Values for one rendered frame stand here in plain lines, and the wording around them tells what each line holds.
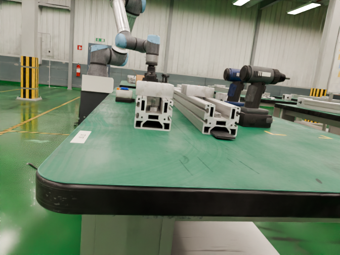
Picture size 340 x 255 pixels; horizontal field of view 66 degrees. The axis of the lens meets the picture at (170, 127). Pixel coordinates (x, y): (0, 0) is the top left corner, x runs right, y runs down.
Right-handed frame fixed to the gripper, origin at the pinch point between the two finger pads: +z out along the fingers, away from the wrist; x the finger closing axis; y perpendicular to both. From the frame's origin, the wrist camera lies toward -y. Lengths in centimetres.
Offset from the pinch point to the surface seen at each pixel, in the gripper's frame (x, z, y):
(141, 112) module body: 4, -2, -84
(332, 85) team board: -276, -28, 216
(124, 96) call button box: 12.8, -0.7, -20.4
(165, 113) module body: -3, -3, -84
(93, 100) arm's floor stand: 37, 9, 34
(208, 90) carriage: -22, -9, -52
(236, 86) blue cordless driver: -39, -12, -36
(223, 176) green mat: -10, 2, -117
